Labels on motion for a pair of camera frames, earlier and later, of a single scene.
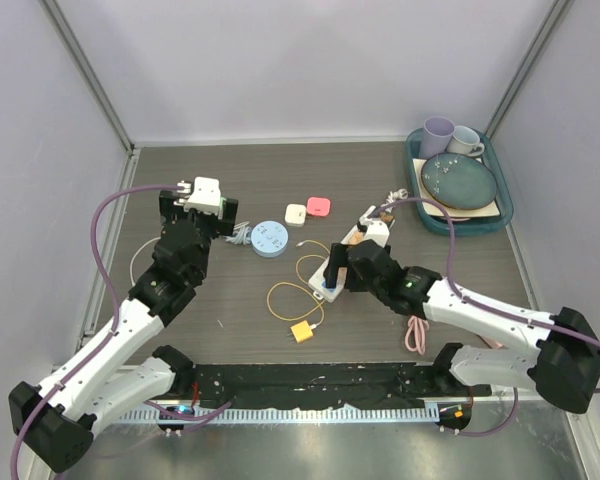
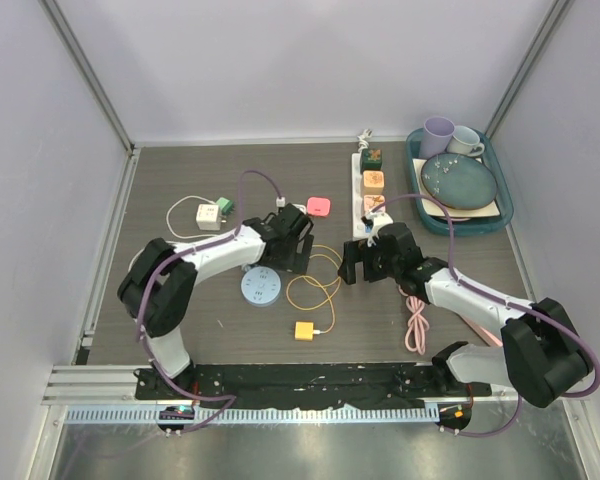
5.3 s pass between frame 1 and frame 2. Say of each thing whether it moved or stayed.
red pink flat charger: stayed
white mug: stayed
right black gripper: moved
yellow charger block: stayed
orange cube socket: moved
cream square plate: stayed
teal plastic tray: stayed
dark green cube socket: moved
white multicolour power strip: moved
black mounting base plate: stayed
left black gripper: moved
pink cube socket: moved
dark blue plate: stayed
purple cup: stayed
